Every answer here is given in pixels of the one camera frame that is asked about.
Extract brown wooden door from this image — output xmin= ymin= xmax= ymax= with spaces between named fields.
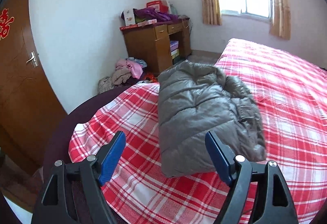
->
xmin=1 ymin=0 xmax=66 ymax=175

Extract right beige curtain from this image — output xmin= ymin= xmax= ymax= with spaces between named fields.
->
xmin=269 ymin=0 xmax=291 ymax=41

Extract red gift box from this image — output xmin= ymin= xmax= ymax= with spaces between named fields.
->
xmin=146 ymin=0 xmax=170 ymax=13

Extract red door decoration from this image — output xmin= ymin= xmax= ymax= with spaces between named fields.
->
xmin=0 ymin=8 xmax=15 ymax=39

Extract white carton on desk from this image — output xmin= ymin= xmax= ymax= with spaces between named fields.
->
xmin=123 ymin=8 xmax=136 ymax=26

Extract wooden desk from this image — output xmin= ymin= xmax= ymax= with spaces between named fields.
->
xmin=121 ymin=17 xmax=192 ymax=75

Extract silver door handle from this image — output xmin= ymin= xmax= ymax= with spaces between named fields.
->
xmin=26 ymin=51 xmax=39 ymax=68

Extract purple clothes on desk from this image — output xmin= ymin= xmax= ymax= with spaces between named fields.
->
xmin=133 ymin=7 xmax=180 ymax=22

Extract stacked boxes under desk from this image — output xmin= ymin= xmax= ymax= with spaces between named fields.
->
xmin=170 ymin=41 xmax=181 ymax=64

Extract pile of clothes on floor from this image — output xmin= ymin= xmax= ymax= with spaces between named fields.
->
xmin=97 ymin=57 xmax=158 ymax=94

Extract grey puffer jacket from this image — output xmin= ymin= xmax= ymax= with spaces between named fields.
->
xmin=157 ymin=61 xmax=266 ymax=177

